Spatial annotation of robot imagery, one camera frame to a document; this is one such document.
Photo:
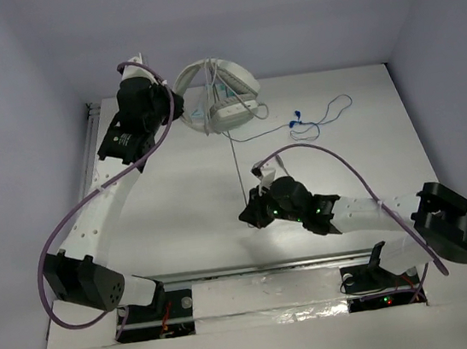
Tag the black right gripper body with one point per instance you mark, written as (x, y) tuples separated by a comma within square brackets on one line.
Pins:
[(269, 209)]

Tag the teal cat-ear headphones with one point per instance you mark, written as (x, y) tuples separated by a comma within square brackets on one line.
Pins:
[(208, 96)]

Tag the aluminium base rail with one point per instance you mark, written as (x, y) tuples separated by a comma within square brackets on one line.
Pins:
[(250, 269)]

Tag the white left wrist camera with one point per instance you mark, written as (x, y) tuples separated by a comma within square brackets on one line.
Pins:
[(136, 66)]

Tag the aluminium side rail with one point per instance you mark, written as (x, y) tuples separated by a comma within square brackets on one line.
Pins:
[(93, 114)]

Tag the white grey over-ear headphones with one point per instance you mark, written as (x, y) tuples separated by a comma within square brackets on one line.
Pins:
[(229, 99)]

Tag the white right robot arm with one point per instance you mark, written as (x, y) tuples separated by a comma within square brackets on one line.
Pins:
[(433, 221)]

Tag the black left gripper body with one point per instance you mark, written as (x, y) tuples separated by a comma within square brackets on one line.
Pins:
[(174, 105)]

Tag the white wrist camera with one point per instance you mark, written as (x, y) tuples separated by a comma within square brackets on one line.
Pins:
[(266, 174), (136, 66)]

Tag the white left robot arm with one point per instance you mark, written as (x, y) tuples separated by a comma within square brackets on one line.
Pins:
[(78, 272)]

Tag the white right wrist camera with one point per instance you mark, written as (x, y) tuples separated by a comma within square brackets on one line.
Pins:
[(266, 174)]

